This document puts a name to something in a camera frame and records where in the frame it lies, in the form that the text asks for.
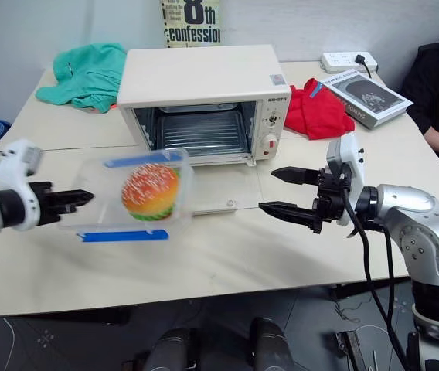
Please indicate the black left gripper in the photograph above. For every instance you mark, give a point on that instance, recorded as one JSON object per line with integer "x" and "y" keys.
{"x": 43, "y": 201}

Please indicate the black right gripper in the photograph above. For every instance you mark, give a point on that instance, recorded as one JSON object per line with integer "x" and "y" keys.
{"x": 331, "y": 197}

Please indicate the clear container with blue clips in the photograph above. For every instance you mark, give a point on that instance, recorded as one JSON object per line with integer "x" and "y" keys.
{"x": 99, "y": 193}

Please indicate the toy hamburger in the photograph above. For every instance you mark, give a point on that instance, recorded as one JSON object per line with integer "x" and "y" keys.
{"x": 150, "y": 191}

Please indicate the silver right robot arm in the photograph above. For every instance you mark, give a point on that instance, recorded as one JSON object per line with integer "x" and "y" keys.
{"x": 424, "y": 228}

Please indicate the cream oven timer knob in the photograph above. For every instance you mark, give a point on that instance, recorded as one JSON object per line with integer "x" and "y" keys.
{"x": 271, "y": 142}

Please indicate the glass toaster oven door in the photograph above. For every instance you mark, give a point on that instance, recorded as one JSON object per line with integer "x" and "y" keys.
{"x": 223, "y": 185}

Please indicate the metal oven rack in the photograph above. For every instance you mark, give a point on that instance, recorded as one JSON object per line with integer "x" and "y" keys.
{"x": 200, "y": 133}

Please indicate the cream white toaster oven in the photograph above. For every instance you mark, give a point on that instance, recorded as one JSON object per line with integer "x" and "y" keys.
{"x": 196, "y": 73}

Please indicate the red cloth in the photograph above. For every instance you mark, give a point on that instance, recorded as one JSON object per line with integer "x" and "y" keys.
{"x": 316, "y": 116}

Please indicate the small orange object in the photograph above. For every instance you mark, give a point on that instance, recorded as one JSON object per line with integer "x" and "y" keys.
{"x": 114, "y": 106}

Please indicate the grey graphic design book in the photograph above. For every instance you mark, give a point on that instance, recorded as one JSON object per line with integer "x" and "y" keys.
{"x": 370, "y": 96}

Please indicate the green cloth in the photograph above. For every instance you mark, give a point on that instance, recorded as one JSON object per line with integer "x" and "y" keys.
{"x": 88, "y": 77}

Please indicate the white power strip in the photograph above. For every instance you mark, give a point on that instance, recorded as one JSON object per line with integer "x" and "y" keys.
{"x": 337, "y": 61}

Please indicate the dark rounded shape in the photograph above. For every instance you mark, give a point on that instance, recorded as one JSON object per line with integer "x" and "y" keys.
{"x": 271, "y": 344}
{"x": 173, "y": 349}

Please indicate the black device on floor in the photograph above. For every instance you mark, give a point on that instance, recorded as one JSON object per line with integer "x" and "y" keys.
{"x": 349, "y": 349}

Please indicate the confession book cover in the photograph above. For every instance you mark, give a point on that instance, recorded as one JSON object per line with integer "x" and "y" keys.
{"x": 194, "y": 19}

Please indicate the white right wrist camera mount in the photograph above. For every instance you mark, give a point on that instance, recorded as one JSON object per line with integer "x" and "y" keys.
{"x": 352, "y": 170}

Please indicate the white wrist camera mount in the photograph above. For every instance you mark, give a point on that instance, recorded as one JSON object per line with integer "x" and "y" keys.
{"x": 352, "y": 170}
{"x": 14, "y": 158}

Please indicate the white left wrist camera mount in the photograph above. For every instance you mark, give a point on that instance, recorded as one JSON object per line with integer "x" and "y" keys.
{"x": 14, "y": 158}

